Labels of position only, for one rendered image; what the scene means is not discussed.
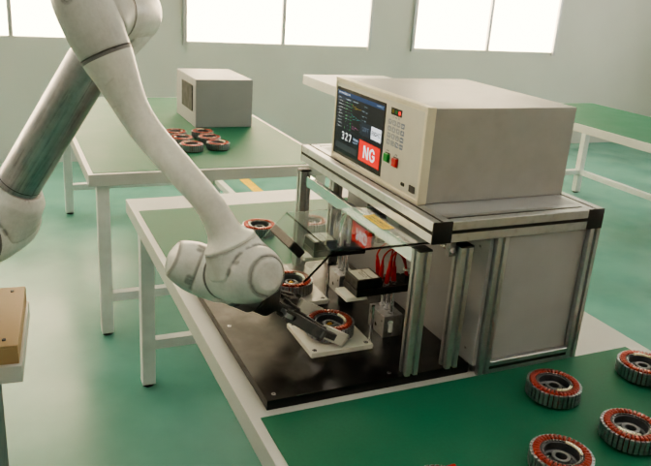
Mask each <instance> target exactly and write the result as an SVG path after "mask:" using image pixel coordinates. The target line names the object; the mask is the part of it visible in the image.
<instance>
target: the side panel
mask: <svg viewBox="0 0 651 466"><path fill-rule="evenodd" d="M600 231H601V228H599V229H590V230H578V231H568V232H558V233H540V234H530V235H522V236H512V237H502V238H495V240H494V247H493V253H492V260H491V266H490V272H489V278H488V285H487V291H486V298H485V304H484V310H483V317H482V323H481V330H480V342H479V347H478V354H477V360H476V365H470V370H471V371H472V372H474V371H475V374H476V375H477V376H478V375H481V373H482V374H487V373H493V372H498V371H503V370H508V369H513V368H517V367H522V366H527V365H533V364H538V363H543V362H548V361H553V360H557V359H562V358H568V357H574V356H575V351H576V346H577V341H578V336H579V332H580V327H581V322H582V317H583V312H584V308H585V303H586V298H587V294H588V289H589V284H590V279H591V274H592V269H593V264H594V260H595V255H596V250H597V245H598V241H599V236H600Z"/></svg>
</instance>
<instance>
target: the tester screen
mask: <svg viewBox="0 0 651 466"><path fill-rule="evenodd" d="M384 113H385V106H382V105H379V104H377V103H374V102H371V101H369V100H366V99H363V98H361V97H359V96H356V95H354V94H351V93H348V92H346V91H343V90H340V89H338V103H337V116H336V129H335V141H336V140H339V141H341V142H343V143H345V144H347V145H348V146H350V147H351V148H353V149H355V150H356V156H354V155H353V154H351V153H349V152H347V151H345V150H343V149H341V148H340V147H338V146H336V145H335V143H334V149H336V150H338V151H340V152H342V153H343V154H345V155H347V156H349V157H351V158H352V159H354V160H356V161H358V162H360V163H362V164H363V165H364V166H366V167H368V168H370V169H371V170H373V171H376V172H379V170H376V169H374V168H372V167H370V166H369V165H367V164H365V163H363V162H361V161H360V160H359V159H358V147H359V140H363V141H365V142H368V143H370V144H372V145H374V146H376V147H378V148H380V155H381V144H382V137H381V143H378V142H376V141H374V140H371V139H369V138H367V137H365V136H363V135H361V134H360V125H361V122H363V123H365V124H368V125H370V126H372V127H374V128H377V129H379V130H381V131H382V133H383V124H384ZM342 130H343V131H345V132H347V133H349V134H351V135H352V144H349V143H347V142H345V141H344V140H341V133H342Z"/></svg>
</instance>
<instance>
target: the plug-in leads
mask: <svg viewBox="0 0 651 466"><path fill-rule="evenodd" d="M380 250H381V249H379V250H378V252H377V255H376V273H377V274H378V275H379V276H381V277H382V278H383V277H384V268H385V266H384V258H385V256H386V254H387V253H388V252H389V251H391V250H392V252H391V256H390V259H389V262H388V268H387V273H386V278H385V282H384V283H383V284H384V285H386V286H388V285H389V278H391V280H390V282H391V283H392V282H395V283H396V282H397V281H396V266H395V259H396V255H397V252H396V251H395V250H393V249H389V250H388V251H386V253H385V254H384V256H383V259H382V263H381V265H380V260H379V255H378V254H379V252H380ZM393 251H395V252H394V253H393ZM398 254H399V253H398ZM394 255H395V256H394ZM399 255H400V254H399ZM400 256H401V255H400ZM393 257H394V260H392V259H393ZM401 258H402V260H403V263H404V266H405V267H403V270H404V271H405V272H404V273H401V275H400V281H402V282H403V283H404V284H407V283H409V276H410V274H408V271H410V268H409V267H407V262H406V258H404V257H403V256H401ZM392 264H393V265H392Z"/></svg>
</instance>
